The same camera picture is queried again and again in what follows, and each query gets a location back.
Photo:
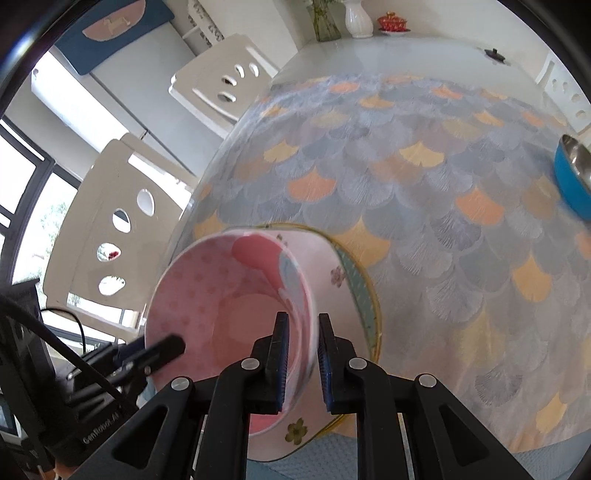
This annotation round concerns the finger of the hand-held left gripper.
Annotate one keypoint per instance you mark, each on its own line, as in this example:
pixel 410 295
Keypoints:
pixel 161 350
pixel 124 353

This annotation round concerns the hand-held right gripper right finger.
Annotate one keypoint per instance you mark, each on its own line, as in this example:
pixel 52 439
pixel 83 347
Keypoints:
pixel 327 369

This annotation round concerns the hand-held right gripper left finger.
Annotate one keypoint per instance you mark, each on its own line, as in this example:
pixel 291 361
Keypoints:
pixel 279 364

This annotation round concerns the pink floral bowl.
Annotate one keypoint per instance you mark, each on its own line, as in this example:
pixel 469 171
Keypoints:
pixel 221 300

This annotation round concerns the round leaf-print gold-rim plate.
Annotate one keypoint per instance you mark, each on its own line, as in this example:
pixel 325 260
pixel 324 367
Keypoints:
pixel 362 290

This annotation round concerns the white cutout-back chair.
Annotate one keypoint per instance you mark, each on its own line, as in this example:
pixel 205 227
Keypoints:
pixel 92 221
pixel 561 99
pixel 221 106

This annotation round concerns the scallop-pattern tablecloth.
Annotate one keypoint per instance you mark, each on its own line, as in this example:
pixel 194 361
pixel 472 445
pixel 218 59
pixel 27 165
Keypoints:
pixel 415 230

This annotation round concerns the black framed window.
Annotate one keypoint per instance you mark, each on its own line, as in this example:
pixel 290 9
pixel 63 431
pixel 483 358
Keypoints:
pixel 27 194

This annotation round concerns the white refrigerator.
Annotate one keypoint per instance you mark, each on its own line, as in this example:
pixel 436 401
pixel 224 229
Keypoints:
pixel 152 92

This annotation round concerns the blue steel-lined bowl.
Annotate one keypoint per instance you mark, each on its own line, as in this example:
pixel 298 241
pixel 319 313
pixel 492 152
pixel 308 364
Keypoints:
pixel 565 175

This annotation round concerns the blue and pink cover cloth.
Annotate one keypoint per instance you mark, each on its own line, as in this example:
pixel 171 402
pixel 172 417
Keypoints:
pixel 138 27

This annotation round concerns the glass vase with plants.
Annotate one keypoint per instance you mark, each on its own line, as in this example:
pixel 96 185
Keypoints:
pixel 325 21

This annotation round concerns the white ribbed vase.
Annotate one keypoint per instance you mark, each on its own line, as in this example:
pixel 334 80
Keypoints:
pixel 358 18

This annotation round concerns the red lidded dish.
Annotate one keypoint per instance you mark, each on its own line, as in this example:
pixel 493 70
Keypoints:
pixel 392 22

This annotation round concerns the small black lid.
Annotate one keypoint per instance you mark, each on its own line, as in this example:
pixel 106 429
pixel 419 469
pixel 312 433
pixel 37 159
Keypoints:
pixel 496 53

